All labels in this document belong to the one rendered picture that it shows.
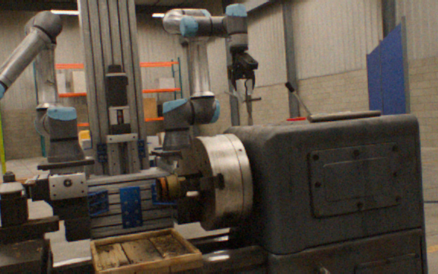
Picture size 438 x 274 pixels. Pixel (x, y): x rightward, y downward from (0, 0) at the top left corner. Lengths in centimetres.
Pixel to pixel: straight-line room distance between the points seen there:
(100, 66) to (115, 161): 45
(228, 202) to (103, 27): 117
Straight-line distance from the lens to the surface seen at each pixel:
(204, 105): 210
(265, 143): 138
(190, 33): 176
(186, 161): 154
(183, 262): 137
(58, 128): 200
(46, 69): 216
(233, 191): 140
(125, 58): 223
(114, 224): 205
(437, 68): 1342
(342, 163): 150
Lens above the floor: 130
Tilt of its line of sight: 3 degrees down
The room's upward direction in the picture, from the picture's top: 5 degrees counter-clockwise
